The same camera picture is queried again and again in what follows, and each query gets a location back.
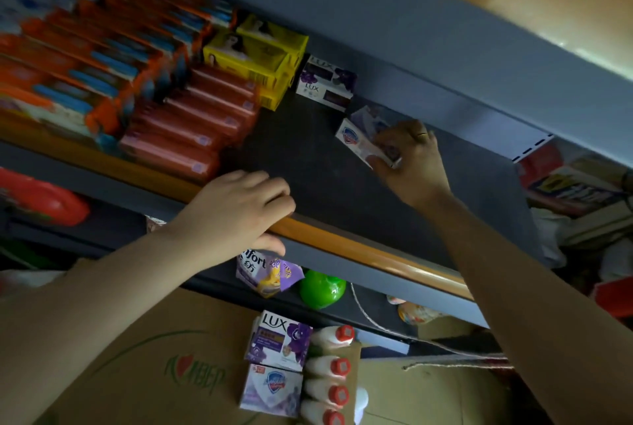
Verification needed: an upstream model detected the person's left hand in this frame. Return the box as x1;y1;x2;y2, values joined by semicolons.
167;170;296;272

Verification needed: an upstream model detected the person's right hand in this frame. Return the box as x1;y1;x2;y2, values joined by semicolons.
368;119;454;213

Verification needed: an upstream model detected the white soap box shield logo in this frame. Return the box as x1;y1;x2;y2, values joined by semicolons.
335;105;403;169
239;363;304;419

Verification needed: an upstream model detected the person's left forearm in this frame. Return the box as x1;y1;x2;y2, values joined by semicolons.
0;228;211;425

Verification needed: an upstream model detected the person's right forearm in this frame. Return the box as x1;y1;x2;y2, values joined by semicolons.
420;191;633;425

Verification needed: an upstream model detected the purple fabric softener pouch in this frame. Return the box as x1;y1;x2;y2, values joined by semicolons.
236;249;305;300

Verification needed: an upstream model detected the grey metal shelf board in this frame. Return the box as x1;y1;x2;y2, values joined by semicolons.
113;0;633;169
0;54;546;329

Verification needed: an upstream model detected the row of red soap boxes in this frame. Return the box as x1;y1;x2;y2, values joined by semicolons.
119;64;261;184

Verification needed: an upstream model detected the green round air freshener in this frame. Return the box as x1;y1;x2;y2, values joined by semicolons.
299;269;347;311

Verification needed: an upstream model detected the yellow soap box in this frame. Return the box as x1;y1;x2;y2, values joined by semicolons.
258;75;293;112
203;32;292;90
236;14;310;70

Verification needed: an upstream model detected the purple and white soap box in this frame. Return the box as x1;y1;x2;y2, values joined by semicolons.
244;310;314;374
296;55;358;113

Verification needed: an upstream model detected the white bottle red cap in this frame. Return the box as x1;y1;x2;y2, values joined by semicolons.
304;355;352;380
310;325;356;348
299;399;346;425
303;379;350;409

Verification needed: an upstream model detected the colourful round container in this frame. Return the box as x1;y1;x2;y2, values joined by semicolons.
398;301;447;326

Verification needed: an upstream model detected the brown cardboard box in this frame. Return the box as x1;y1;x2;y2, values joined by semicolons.
34;258;363;425

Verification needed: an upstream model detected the stack of orange toothpaste boxes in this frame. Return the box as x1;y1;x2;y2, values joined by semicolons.
0;0;238;154

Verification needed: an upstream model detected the white plastic bag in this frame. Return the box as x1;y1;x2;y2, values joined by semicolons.
530;207;568;268

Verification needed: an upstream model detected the red plastic bottle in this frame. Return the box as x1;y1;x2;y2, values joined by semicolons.
0;167;91;228

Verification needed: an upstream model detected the pile of boxes and books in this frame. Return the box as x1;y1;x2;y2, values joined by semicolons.
516;140;633;253

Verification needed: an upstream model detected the red plastic container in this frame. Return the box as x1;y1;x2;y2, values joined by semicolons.
592;275;633;320

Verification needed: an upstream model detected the orange shelf edge rail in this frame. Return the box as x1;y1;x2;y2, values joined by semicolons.
0;110;475;302

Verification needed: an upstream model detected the thin white string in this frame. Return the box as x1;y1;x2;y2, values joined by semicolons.
350;283;515;372

